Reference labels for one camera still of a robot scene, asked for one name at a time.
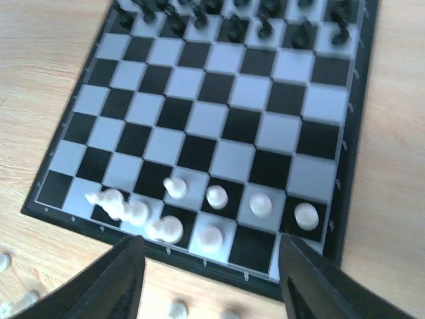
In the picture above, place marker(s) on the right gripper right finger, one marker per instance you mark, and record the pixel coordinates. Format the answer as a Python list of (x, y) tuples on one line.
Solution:
[(313, 287)]

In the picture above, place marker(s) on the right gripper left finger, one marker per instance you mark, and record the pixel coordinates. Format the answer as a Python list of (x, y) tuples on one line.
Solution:
[(108, 288)]

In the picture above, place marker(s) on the white pawn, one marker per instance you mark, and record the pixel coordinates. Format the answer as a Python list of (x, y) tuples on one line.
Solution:
[(177, 310), (175, 187), (216, 196), (306, 216), (260, 205)]

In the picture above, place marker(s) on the white king piece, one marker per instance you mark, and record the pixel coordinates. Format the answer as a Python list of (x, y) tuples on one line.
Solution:
[(168, 229)]

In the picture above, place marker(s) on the white knight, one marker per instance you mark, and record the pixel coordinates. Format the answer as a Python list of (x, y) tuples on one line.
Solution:
[(9, 309), (230, 314)]

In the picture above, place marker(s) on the white bishop piece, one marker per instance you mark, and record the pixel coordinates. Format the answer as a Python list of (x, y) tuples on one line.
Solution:
[(210, 239)]

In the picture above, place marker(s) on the white queen piece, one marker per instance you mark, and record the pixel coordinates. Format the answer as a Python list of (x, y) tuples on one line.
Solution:
[(136, 213)]

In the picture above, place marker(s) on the white rook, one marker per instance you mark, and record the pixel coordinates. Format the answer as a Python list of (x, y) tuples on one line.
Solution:
[(5, 261)]

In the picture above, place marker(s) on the black chess piece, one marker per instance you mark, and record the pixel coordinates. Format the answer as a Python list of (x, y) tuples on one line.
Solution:
[(235, 29), (342, 36), (149, 15), (266, 29), (125, 18), (176, 22), (302, 36), (201, 19)]

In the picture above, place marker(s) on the black and silver chessboard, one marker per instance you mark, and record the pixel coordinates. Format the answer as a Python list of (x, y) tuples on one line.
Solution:
[(252, 117)]

